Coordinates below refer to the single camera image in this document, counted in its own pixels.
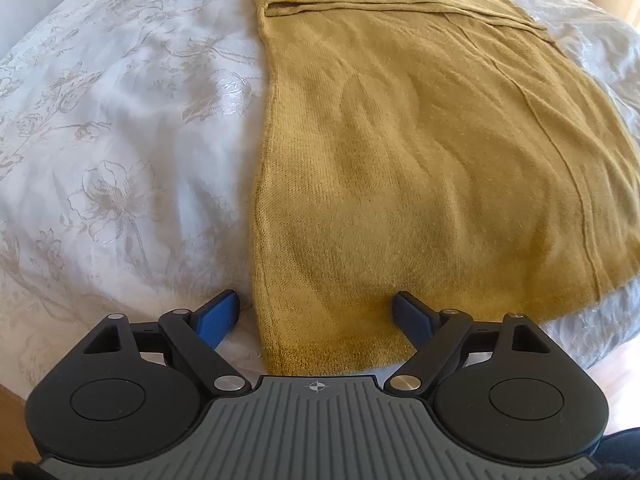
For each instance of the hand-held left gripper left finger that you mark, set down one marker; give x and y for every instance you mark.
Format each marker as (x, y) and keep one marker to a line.
(220, 317)

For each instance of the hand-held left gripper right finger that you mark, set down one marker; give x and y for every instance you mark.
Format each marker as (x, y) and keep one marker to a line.
(412, 317)

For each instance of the yellow knit sweater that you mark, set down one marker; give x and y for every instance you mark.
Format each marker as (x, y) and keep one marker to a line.
(425, 160)

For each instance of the white embroidered bedspread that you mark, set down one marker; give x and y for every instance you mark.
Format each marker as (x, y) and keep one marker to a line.
(125, 135)

